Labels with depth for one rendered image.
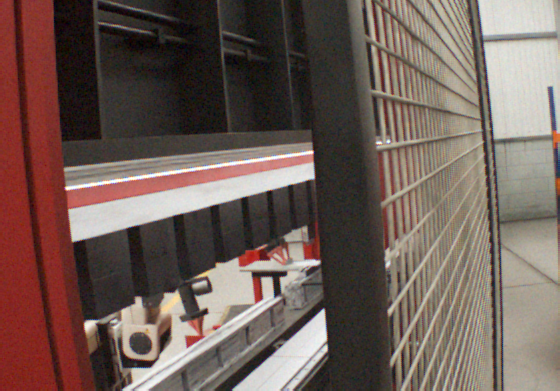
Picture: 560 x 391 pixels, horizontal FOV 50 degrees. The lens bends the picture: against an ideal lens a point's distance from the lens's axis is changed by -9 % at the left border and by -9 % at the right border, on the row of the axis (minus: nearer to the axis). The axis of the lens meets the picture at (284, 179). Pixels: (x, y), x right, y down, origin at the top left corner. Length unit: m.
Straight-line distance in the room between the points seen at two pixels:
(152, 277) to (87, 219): 0.26
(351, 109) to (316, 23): 0.03
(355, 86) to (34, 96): 0.17
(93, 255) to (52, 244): 0.94
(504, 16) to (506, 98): 1.28
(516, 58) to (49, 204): 9.82
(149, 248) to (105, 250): 0.17
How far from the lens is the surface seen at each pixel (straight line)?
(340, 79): 0.23
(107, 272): 1.31
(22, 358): 0.32
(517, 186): 10.00
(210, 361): 1.73
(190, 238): 1.61
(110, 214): 1.32
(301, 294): 2.39
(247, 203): 1.94
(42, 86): 0.34
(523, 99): 10.01
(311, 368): 1.45
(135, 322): 2.68
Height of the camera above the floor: 1.48
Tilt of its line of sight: 3 degrees down
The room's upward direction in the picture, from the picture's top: 5 degrees counter-clockwise
